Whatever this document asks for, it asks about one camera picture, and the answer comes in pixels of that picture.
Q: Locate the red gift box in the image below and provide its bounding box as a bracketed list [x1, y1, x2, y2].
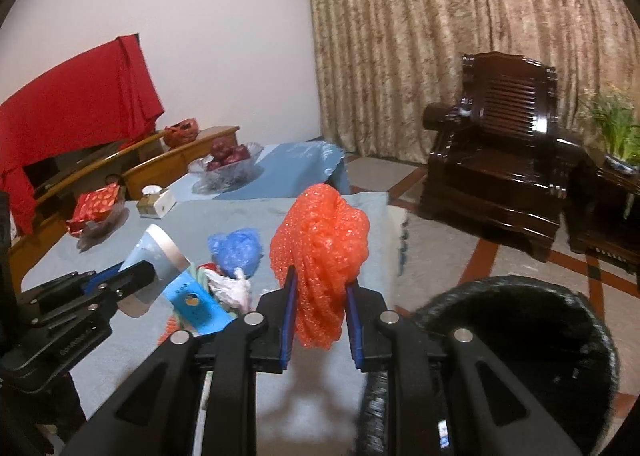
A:
[66, 184, 123, 237]

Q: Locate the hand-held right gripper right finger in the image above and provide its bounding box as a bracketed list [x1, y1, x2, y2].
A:
[345, 281, 583, 456]

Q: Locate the black trash bin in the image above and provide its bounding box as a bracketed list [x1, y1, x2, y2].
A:
[357, 275, 621, 456]

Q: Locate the blue silver snack packet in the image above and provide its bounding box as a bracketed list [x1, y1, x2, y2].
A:
[117, 223, 236, 337]

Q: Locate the blue plastic bag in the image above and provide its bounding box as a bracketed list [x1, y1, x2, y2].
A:
[207, 228, 263, 282]

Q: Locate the glass tray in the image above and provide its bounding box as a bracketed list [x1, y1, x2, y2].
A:
[75, 206, 130, 253]

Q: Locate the white plastic bag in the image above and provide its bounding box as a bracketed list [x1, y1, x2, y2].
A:
[202, 266, 253, 312]

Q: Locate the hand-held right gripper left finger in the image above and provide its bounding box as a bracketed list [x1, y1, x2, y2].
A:
[60, 266, 298, 456]

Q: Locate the small tan box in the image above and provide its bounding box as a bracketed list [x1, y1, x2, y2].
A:
[137, 184, 162, 220]

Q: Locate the red cloth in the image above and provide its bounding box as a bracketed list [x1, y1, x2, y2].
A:
[0, 34, 166, 234]

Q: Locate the dark wooden side table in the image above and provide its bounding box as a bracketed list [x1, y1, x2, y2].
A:
[565, 156, 640, 297]

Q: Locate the television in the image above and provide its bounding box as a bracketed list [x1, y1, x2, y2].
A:
[22, 138, 126, 198]

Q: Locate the glass fruit bowl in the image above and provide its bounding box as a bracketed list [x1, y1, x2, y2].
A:
[187, 142, 265, 194]

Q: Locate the white tissue box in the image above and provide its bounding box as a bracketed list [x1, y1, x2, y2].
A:
[153, 190, 177, 218]

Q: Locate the beige patterned curtain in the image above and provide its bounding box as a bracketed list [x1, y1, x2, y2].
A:
[292, 0, 640, 172]

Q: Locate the dark wooden armchair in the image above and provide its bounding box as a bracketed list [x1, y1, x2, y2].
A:
[419, 52, 583, 263]

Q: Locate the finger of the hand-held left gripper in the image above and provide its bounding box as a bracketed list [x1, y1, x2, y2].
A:
[19, 260, 157, 329]

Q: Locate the light blue tablecloth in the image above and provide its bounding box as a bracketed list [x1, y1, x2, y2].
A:
[170, 141, 351, 202]

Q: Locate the blue and white plant pot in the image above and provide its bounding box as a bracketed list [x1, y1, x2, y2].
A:
[602, 152, 640, 178]

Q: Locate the orange foam net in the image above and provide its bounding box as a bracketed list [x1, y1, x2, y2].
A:
[269, 182, 372, 351]
[157, 316, 201, 345]

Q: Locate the wooden television cabinet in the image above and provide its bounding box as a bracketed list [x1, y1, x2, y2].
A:
[7, 125, 241, 292]

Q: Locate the green plant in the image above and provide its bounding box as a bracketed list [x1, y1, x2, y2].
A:
[580, 83, 640, 162]

